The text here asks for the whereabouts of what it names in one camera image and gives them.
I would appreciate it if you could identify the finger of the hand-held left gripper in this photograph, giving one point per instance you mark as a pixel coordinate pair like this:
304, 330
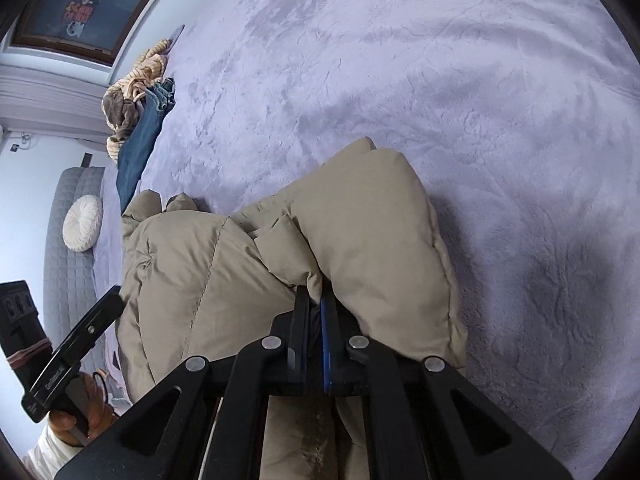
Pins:
102, 315

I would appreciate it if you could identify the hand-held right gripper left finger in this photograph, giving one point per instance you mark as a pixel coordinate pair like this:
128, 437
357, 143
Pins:
295, 355

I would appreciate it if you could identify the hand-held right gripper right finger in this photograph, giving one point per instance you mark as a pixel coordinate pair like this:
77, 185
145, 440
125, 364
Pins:
326, 345

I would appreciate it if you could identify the beige puffer jacket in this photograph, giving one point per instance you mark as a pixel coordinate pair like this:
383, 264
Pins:
200, 270

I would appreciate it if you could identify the person's left forearm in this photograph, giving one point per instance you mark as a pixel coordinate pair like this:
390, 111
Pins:
50, 452

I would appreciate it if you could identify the person's left hand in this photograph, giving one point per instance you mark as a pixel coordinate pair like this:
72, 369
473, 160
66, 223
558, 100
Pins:
97, 405

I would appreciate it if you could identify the grey quilted headboard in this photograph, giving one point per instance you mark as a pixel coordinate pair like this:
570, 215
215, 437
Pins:
70, 285

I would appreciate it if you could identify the round white cushion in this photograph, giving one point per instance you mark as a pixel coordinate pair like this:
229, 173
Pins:
82, 222

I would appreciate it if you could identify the blue jeans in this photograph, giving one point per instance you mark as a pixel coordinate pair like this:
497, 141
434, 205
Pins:
140, 145

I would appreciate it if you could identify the brown garment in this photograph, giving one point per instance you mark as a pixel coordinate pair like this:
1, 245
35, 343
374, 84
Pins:
120, 110

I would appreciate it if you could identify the lilac fleece blanket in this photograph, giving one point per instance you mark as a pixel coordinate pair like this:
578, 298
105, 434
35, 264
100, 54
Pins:
450, 135

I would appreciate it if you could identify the striped beige garment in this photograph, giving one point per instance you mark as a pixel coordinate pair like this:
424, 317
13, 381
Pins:
145, 72

